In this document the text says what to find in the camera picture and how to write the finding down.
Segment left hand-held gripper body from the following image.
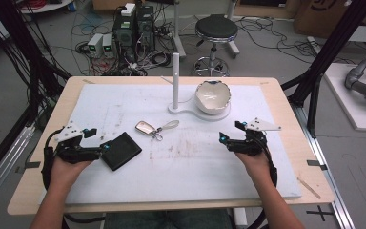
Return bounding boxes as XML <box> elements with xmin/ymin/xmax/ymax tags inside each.
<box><xmin>54</xmin><ymin>121</ymin><xmax>103</xmax><ymax>165</ymax></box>

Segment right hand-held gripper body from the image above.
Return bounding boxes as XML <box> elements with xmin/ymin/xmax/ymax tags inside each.
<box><xmin>227</xmin><ymin>117</ymin><xmax>282</xmax><ymax>156</ymax></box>

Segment black wallet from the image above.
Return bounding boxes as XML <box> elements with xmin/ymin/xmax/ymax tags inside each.
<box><xmin>99</xmin><ymin>132</ymin><xmax>143</xmax><ymax>172</ymax></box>

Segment person's left hand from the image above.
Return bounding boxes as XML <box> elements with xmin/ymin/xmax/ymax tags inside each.
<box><xmin>50</xmin><ymin>156</ymin><xmax>93</xmax><ymax>193</ymax></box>

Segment person's right hand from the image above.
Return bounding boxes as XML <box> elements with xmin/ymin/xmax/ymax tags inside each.
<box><xmin>234</xmin><ymin>151</ymin><xmax>275</xmax><ymax>189</ymax></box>

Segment wooden table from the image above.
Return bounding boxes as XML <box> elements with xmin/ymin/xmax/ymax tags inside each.
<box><xmin>7</xmin><ymin>75</ymin><xmax>336</xmax><ymax>217</ymax></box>

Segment white ceramic bowl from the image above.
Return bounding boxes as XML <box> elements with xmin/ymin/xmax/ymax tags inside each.
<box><xmin>193</xmin><ymin>80</ymin><xmax>233</xmax><ymax>115</ymax></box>

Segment silver car key fob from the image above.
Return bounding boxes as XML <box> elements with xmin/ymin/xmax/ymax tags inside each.
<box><xmin>134</xmin><ymin>120</ymin><xmax>157</xmax><ymax>136</ymax></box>

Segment black tape piece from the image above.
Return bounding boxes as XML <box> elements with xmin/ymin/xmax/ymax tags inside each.
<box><xmin>14</xmin><ymin>160</ymin><xmax>42</xmax><ymax>175</ymax></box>
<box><xmin>306</xmin><ymin>159</ymin><xmax>328</xmax><ymax>172</ymax></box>

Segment white foam mat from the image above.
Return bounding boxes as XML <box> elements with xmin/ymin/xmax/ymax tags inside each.
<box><xmin>37</xmin><ymin>83</ymin><xmax>302</xmax><ymax>205</ymax></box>

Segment thin wooden stick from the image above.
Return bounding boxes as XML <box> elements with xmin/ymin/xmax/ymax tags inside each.
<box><xmin>296</xmin><ymin>177</ymin><xmax>322</xmax><ymax>200</ymax></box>

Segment small white power supply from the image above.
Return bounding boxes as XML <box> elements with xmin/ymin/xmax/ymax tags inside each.
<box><xmin>87</xmin><ymin>32</ymin><xmax>105</xmax><ymax>59</ymax></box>
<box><xmin>101</xmin><ymin>33</ymin><xmax>114</xmax><ymax>58</ymax></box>

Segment person's legs in jeans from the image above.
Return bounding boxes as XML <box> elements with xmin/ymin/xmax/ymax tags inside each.
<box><xmin>103</xmin><ymin>209</ymin><xmax>234</xmax><ymax>229</ymax></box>

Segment black round stool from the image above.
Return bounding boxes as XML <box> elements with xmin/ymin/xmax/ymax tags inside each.
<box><xmin>193</xmin><ymin>13</ymin><xmax>240</xmax><ymax>77</ymax></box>

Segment black computer tower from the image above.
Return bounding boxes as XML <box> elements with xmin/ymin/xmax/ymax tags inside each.
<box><xmin>135</xmin><ymin>4</ymin><xmax>156</xmax><ymax>52</ymax></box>
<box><xmin>112</xmin><ymin>12</ymin><xmax>138</xmax><ymax>62</ymax></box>

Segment white platform board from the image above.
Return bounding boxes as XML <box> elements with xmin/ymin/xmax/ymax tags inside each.
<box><xmin>323</xmin><ymin>62</ymin><xmax>366</xmax><ymax>133</ymax></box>

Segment white box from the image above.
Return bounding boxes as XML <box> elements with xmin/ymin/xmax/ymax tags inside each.
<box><xmin>120</xmin><ymin>3</ymin><xmax>137</xmax><ymax>18</ymax></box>

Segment cardboard box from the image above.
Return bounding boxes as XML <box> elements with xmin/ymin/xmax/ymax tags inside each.
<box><xmin>293</xmin><ymin>0</ymin><xmax>366</xmax><ymax>40</ymax></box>

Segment key ring with clear strap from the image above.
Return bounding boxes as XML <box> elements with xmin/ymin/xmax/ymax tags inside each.
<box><xmin>152</xmin><ymin>119</ymin><xmax>181</xmax><ymax>142</ymax></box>

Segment white stand with post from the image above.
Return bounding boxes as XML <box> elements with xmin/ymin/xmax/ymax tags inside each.
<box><xmin>167</xmin><ymin>52</ymin><xmax>232</xmax><ymax>122</ymax></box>

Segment bundle of floor cables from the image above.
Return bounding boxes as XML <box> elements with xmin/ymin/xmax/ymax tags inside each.
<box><xmin>71</xmin><ymin>12</ymin><xmax>175</xmax><ymax>77</ymax></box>

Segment black metal frame post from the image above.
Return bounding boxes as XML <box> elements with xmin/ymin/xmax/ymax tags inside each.
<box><xmin>0</xmin><ymin>0</ymin><xmax>72</xmax><ymax>189</ymax></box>
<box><xmin>280</xmin><ymin>0</ymin><xmax>366</xmax><ymax>138</ymax></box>

